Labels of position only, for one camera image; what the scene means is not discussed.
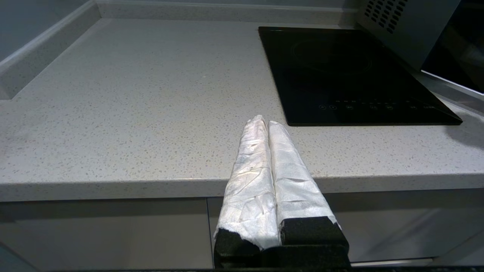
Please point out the left gripper white taped right finger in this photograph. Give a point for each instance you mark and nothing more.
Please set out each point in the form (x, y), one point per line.
(295, 181)

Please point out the left gripper white taped left finger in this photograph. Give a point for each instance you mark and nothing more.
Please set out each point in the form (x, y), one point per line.
(251, 181)

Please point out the silver microwave oven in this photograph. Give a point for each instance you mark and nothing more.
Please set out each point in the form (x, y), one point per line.
(404, 30)

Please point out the black induction cooktop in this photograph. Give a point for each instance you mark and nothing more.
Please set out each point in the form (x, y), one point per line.
(340, 75)

